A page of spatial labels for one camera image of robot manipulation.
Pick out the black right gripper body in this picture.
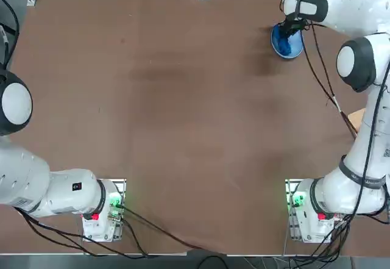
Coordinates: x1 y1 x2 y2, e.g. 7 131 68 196
280 18 309 37

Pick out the blue cloth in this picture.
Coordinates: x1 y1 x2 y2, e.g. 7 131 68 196
273 26 294 56

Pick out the blue plastic plate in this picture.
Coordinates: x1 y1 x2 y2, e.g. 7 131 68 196
270 23 306 60

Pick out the wooden cup rack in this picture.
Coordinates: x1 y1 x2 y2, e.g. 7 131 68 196
347 108 366 140

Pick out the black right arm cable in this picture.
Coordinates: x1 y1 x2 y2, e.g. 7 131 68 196
303 18 359 140

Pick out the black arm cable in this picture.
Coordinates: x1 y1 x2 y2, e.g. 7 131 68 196
13 206 150 257
303 18 359 140

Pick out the black cable across table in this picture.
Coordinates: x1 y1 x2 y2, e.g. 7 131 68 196
120 203 228 256

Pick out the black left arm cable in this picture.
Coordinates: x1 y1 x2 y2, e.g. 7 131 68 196
13 206 150 257

